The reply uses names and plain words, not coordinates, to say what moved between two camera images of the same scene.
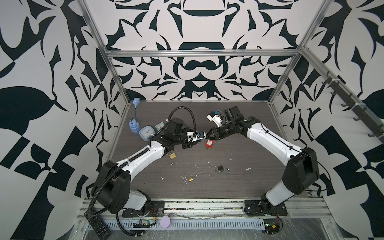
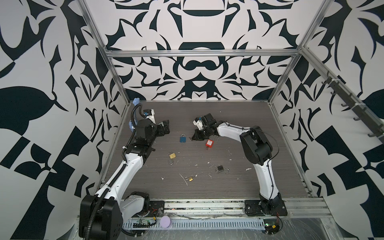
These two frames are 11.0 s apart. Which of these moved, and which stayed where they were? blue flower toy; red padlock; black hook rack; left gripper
Moved: left gripper
Stayed: blue flower toy; black hook rack; red padlock
